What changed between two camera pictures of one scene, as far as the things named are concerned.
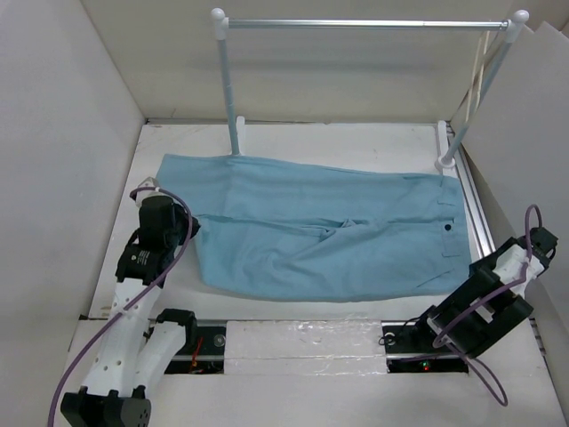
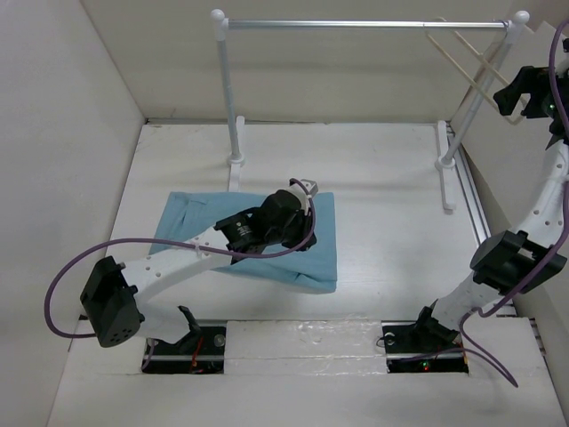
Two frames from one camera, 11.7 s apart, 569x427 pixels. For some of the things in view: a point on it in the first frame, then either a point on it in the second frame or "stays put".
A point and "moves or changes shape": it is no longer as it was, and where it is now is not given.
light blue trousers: (273, 229) moves or changes shape
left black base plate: (208, 355) stays put
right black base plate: (412, 346) stays put
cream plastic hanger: (476, 84) moves or changes shape
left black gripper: (180, 212) to (305, 227)
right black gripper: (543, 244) to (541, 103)
